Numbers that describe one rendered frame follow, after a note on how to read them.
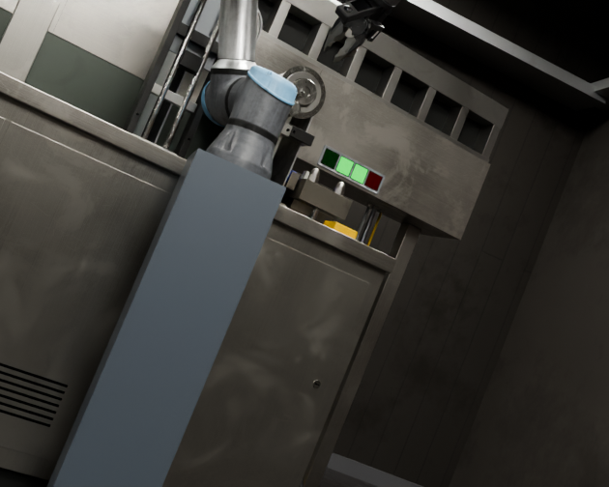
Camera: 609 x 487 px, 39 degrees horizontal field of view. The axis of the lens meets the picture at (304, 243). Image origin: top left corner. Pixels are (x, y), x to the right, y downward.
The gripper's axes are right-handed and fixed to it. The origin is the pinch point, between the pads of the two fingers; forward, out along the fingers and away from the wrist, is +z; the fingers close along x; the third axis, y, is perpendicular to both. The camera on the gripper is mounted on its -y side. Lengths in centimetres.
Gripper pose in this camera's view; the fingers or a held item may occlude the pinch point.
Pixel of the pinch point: (330, 52)
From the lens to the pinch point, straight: 234.8
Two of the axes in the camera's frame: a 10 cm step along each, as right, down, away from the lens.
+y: 5.5, -0.6, 8.4
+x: -5.6, -7.7, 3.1
